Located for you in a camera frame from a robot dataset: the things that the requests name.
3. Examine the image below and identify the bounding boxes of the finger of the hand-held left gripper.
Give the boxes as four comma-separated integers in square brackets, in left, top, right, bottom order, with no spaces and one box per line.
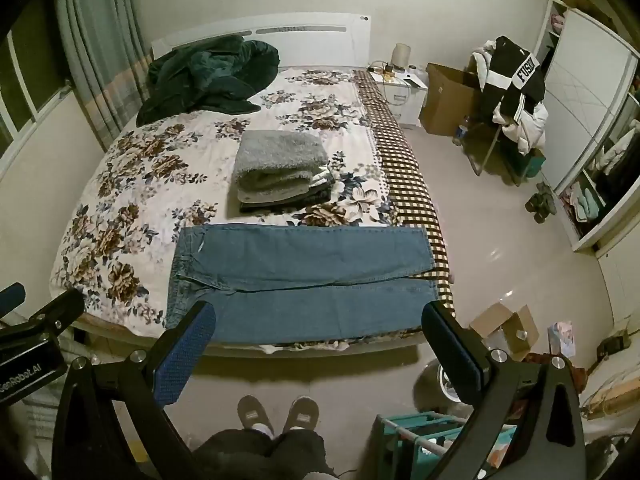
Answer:
[0,287,86,333]
[0,282,27,313]

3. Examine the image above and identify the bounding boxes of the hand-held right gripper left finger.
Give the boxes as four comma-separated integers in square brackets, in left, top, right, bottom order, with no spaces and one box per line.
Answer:
[50,300,217,480]

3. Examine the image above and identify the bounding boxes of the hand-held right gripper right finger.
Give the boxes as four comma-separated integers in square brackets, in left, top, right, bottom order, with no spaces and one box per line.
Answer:
[421,301,588,480]

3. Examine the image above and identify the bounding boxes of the blue jeans pants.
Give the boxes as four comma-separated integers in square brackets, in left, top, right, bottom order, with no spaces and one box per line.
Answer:
[164,224,441,345]

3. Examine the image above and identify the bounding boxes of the dark folded pants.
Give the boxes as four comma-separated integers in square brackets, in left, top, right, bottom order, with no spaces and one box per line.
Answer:
[239,167,337,214]

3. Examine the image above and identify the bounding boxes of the white round object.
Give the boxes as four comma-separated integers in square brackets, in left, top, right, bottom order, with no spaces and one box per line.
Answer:
[436,360,468,404]

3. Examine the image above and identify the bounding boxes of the small open cardboard box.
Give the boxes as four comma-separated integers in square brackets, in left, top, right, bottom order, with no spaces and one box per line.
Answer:
[469,302,541,361]

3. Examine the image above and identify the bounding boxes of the grey house slipper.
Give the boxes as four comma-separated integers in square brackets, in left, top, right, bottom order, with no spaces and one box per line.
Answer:
[281,396,321,433]
[236,395,272,433]

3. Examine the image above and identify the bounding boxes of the teal rack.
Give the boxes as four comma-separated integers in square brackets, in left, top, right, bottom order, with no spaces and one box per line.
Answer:
[372,410,518,480]

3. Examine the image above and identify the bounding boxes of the pink and blue packet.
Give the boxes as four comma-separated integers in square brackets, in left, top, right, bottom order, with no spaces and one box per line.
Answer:
[547,320,577,359]

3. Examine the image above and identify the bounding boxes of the person's dark trouser legs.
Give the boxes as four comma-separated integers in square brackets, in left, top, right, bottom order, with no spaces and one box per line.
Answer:
[192,427,336,480]

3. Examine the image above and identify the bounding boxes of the dark green slipper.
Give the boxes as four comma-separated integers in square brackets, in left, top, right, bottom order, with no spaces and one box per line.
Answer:
[531,200,557,224]
[525,180,553,211]

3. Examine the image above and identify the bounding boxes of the floral bed sheet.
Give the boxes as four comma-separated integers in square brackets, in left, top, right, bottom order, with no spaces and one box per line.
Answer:
[49,67,456,356]

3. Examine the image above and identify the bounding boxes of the brown checkered blanket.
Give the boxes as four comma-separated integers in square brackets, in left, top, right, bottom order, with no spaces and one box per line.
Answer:
[354,71,457,318]

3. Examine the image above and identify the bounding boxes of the chair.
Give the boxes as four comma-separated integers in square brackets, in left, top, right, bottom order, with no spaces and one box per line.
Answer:
[462,52,546,186]

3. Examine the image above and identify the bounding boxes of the teal storage box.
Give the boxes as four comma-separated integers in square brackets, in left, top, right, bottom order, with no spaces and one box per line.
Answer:
[520,152,546,178]

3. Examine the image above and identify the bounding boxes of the plastic water bottle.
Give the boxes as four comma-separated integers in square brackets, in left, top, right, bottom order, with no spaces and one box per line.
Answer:
[452,115,472,147]

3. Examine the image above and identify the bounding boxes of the grey fluffy folded garment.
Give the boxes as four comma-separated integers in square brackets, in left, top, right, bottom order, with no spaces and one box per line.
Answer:
[231,130,330,196]

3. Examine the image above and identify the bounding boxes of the window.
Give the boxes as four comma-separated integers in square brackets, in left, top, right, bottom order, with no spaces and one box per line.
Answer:
[0,0,73,161]

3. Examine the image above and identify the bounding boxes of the large cardboard box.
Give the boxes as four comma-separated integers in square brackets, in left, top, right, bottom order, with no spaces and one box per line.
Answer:
[419,62,493,136]

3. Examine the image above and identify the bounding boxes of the white nightstand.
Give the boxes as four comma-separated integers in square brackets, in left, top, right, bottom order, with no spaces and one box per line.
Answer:
[369,67,430,128]

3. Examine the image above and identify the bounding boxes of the black jacket with white stripe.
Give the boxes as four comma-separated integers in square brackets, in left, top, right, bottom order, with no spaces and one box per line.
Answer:
[487,36,547,123]

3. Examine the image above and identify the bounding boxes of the grey-green curtain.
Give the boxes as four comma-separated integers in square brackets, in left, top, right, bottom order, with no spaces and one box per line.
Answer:
[52,0,151,153]

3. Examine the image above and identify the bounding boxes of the dark green plush blanket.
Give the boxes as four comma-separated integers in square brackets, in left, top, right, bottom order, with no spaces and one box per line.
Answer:
[136,39,281,126]

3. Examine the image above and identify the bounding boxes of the white wardrobe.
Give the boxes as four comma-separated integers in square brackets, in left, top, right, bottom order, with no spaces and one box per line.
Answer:
[530,0,640,253]

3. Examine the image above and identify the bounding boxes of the white headboard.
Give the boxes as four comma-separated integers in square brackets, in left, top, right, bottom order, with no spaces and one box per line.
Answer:
[151,12,372,68]

